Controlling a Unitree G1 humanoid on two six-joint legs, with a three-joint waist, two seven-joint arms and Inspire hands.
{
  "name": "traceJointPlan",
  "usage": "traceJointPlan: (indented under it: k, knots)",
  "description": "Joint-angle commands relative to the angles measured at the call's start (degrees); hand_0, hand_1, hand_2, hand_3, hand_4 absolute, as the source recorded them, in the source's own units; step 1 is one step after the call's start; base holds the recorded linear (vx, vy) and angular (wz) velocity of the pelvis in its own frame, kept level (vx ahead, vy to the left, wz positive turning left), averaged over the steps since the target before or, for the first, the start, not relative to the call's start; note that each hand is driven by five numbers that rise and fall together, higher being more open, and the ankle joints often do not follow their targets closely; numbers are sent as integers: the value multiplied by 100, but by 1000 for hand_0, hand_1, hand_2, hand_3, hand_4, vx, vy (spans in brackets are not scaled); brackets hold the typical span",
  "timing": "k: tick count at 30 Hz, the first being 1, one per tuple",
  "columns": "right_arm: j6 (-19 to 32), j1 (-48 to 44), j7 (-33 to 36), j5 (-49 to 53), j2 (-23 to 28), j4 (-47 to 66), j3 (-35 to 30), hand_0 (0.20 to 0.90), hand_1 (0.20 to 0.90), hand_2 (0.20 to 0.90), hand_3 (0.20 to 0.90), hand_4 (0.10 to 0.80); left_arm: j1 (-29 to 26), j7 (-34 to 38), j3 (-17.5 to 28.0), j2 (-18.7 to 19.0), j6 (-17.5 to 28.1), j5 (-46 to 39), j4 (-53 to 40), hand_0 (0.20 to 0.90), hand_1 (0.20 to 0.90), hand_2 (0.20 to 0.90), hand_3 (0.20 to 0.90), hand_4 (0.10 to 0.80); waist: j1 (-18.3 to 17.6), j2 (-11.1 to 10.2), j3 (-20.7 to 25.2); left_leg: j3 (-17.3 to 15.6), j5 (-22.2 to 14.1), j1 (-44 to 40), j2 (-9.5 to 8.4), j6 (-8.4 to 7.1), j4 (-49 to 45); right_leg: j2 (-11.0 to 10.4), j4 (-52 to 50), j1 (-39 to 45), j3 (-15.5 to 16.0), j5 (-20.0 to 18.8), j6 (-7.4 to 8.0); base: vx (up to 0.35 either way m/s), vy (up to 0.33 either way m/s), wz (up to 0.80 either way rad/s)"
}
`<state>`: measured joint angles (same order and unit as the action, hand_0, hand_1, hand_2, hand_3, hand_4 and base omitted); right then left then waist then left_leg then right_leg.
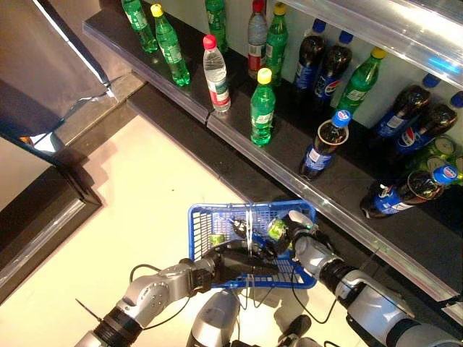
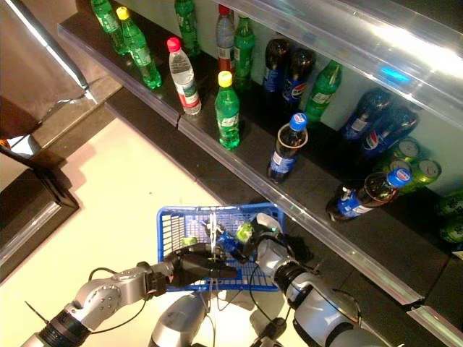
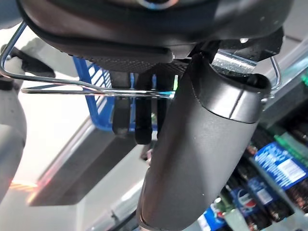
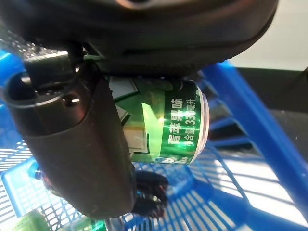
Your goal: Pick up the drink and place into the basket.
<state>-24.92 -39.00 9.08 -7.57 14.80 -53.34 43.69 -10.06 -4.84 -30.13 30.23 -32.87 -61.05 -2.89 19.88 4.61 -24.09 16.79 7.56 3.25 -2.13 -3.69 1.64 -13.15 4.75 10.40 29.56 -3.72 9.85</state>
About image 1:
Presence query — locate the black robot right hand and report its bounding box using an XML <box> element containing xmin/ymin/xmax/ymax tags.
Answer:
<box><xmin>266</xmin><ymin>210</ymin><xmax>319</xmax><ymax>260</ymax></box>

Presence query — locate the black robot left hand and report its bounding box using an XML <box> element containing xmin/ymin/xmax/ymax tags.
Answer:
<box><xmin>209</xmin><ymin>240</ymin><xmax>279</xmax><ymax>286</ymax></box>

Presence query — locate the blue plastic shopping basket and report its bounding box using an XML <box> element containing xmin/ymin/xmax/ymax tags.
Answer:
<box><xmin>187</xmin><ymin>200</ymin><xmax>318</xmax><ymax>290</ymax></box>

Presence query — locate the black glossy shelf board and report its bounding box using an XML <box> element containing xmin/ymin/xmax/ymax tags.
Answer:
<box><xmin>82</xmin><ymin>0</ymin><xmax>463</xmax><ymax>304</ymax></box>

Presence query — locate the green Sprite bottle yellow cap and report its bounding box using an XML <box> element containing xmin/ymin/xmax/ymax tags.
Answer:
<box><xmin>336</xmin><ymin>46</ymin><xmax>388</xmax><ymax>116</ymax></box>
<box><xmin>250</xmin><ymin>67</ymin><xmax>277</xmax><ymax>147</ymax></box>
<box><xmin>121</xmin><ymin>0</ymin><xmax>159</xmax><ymax>53</ymax></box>
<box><xmin>150</xmin><ymin>4</ymin><xmax>192</xmax><ymax>87</ymax></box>
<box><xmin>264</xmin><ymin>1</ymin><xmax>289</xmax><ymax>87</ymax></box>
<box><xmin>205</xmin><ymin>0</ymin><xmax>229</xmax><ymax>54</ymax></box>

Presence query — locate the black shelf base plinth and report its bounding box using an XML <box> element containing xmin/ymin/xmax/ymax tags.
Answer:
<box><xmin>124</xmin><ymin>85</ymin><xmax>449</xmax><ymax>326</ymax></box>

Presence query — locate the Pepsi cola bottle blue cap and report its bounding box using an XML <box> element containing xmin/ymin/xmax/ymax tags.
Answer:
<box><xmin>372</xmin><ymin>74</ymin><xmax>441</xmax><ymax>140</ymax></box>
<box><xmin>292</xmin><ymin>18</ymin><xmax>327</xmax><ymax>93</ymax></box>
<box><xmin>394</xmin><ymin>90</ymin><xmax>463</xmax><ymax>156</ymax></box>
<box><xmin>313</xmin><ymin>30</ymin><xmax>354</xmax><ymax>109</ymax></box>

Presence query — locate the clear water bottle red cap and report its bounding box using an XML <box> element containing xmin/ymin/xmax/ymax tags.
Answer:
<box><xmin>201</xmin><ymin>35</ymin><xmax>232</xmax><ymax>113</ymax></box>
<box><xmin>247</xmin><ymin>0</ymin><xmax>268</xmax><ymax>80</ymax></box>

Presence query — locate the black glossy counter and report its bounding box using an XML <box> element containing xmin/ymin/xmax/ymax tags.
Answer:
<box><xmin>0</xmin><ymin>164</ymin><xmax>104</xmax><ymax>304</ymax></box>

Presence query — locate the white shelf back panel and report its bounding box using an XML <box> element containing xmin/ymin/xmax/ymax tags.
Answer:
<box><xmin>155</xmin><ymin>0</ymin><xmax>463</xmax><ymax>131</ymax></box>

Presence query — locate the brown backdrop sheet silver edge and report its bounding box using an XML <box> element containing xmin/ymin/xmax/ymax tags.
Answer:
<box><xmin>0</xmin><ymin>0</ymin><xmax>145</xmax><ymax>145</ymax></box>

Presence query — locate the clear plastic shelf edge rail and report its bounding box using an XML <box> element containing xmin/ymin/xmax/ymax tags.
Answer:
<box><xmin>280</xmin><ymin>0</ymin><xmax>463</xmax><ymax>91</ymax></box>
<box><xmin>206</xmin><ymin>111</ymin><xmax>459</xmax><ymax>303</ymax></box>
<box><xmin>440</xmin><ymin>295</ymin><xmax>463</xmax><ymax>326</ymax></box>
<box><xmin>82</xmin><ymin>20</ymin><xmax>214</xmax><ymax>124</ymax></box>

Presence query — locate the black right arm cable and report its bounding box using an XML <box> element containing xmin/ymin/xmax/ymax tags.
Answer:
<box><xmin>290</xmin><ymin>265</ymin><xmax>339</xmax><ymax>325</ymax></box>

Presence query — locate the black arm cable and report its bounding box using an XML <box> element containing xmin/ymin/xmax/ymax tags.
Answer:
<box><xmin>290</xmin><ymin>265</ymin><xmax>339</xmax><ymax>325</ymax></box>
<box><xmin>128</xmin><ymin>262</ymin><xmax>192</xmax><ymax>332</ymax></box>

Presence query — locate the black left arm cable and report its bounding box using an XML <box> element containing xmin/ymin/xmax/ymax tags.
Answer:
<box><xmin>128</xmin><ymin>262</ymin><xmax>192</xmax><ymax>332</ymax></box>

